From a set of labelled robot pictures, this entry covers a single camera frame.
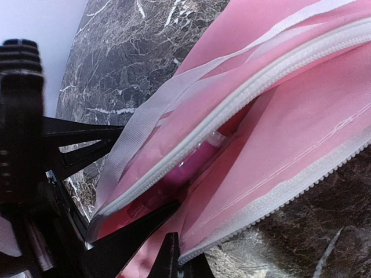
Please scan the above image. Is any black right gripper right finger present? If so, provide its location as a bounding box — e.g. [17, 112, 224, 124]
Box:
[158, 231, 215, 278]

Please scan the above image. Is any pink-handled badminton racket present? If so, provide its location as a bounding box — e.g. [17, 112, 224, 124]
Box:
[127, 109, 247, 226]

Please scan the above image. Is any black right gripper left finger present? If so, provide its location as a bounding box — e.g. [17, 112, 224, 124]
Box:
[83, 201, 180, 278]

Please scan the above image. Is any pink racket cover bag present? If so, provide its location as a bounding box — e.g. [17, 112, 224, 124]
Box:
[85, 1, 370, 277]

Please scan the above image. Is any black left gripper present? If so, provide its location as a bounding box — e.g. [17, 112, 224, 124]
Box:
[1, 39, 124, 277]

